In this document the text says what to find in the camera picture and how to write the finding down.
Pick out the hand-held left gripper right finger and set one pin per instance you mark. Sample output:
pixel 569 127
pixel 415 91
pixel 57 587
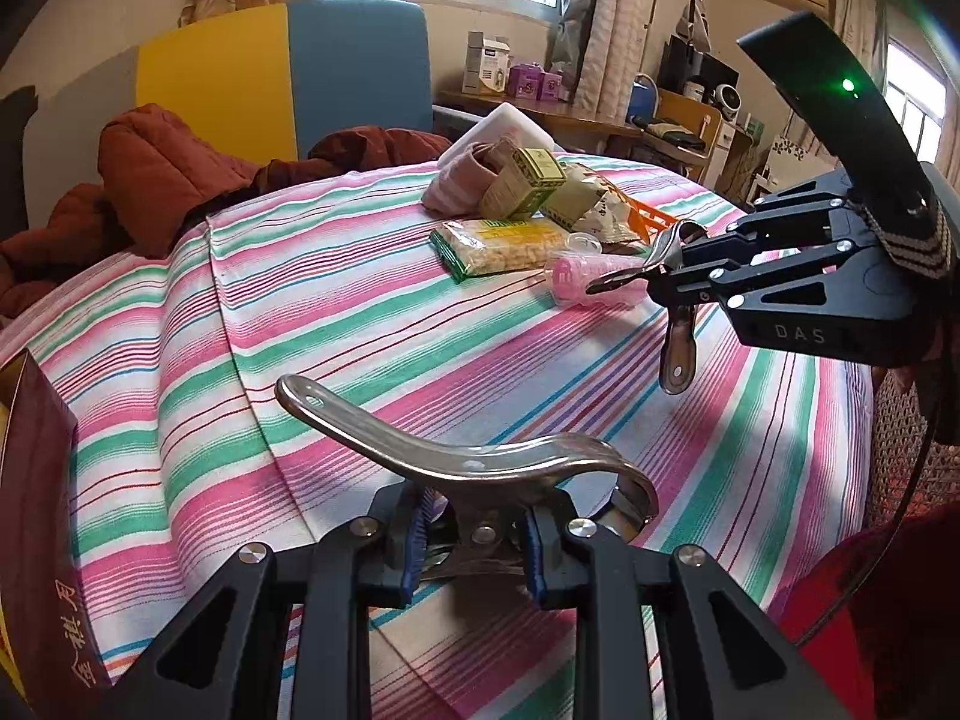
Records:
pixel 534 555

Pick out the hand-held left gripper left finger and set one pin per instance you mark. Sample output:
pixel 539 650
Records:
pixel 412 547

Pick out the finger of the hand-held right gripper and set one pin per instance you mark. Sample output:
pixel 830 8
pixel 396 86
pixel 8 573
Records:
pixel 787 214
pixel 750 277

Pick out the steel spring clip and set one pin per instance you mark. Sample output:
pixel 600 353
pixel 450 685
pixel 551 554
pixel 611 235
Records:
pixel 450 457
pixel 679 360

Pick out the orange plastic basket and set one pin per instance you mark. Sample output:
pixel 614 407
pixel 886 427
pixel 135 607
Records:
pixel 651 219

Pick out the clear plastic cup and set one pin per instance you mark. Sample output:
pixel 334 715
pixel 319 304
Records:
pixel 585 244

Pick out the green and gold small box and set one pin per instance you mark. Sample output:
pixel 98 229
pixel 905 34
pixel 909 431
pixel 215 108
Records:
pixel 525 180

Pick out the green cracker packet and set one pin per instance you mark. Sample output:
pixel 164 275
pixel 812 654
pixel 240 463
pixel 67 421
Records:
pixel 499 247

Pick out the pink cloth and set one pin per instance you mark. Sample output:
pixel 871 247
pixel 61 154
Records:
pixel 457 180

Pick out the dark red gift box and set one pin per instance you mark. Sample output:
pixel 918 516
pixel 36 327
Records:
pixel 37 502

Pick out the desktop with striped tablecloth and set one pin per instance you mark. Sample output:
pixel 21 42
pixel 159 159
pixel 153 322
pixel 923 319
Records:
pixel 300 315

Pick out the small desk fan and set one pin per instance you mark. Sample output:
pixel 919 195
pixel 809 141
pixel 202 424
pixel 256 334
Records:
pixel 725 99

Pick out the light wooden cabinet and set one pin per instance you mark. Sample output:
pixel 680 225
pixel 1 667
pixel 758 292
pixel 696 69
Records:
pixel 694 111

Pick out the folding table with clothes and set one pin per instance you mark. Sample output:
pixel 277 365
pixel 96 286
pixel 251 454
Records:
pixel 671 136

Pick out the woven rattan seat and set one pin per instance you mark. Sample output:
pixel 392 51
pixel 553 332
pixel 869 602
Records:
pixel 900 450

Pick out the small side window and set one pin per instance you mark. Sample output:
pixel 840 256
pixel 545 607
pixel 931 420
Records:
pixel 911 105

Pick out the blue plastic bucket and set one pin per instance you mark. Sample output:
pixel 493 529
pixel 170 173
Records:
pixel 643 99

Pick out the wooden desk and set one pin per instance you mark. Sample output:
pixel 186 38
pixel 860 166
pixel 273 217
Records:
pixel 570 116

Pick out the floral curtain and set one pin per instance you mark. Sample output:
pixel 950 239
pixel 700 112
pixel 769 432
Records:
pixel 615 30

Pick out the purple box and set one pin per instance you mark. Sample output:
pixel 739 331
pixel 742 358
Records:
pixel 525 81
pixel 553 87

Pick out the person's red clothing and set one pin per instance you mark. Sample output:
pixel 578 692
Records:
pixel 900 615

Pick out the white grey carton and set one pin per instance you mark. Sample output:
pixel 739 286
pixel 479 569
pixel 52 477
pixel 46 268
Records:
pixel 491 67

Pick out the blue chair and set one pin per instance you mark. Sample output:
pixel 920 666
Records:
pixel 360 67

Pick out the dark red jacket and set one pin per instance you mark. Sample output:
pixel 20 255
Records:
pixel 150 157

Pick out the yellow chair back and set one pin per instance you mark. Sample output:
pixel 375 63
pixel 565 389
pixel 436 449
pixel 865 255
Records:
pixel 217 67

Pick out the grey chair back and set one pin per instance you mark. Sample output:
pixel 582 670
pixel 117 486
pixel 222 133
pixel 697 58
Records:
pixel 75 142

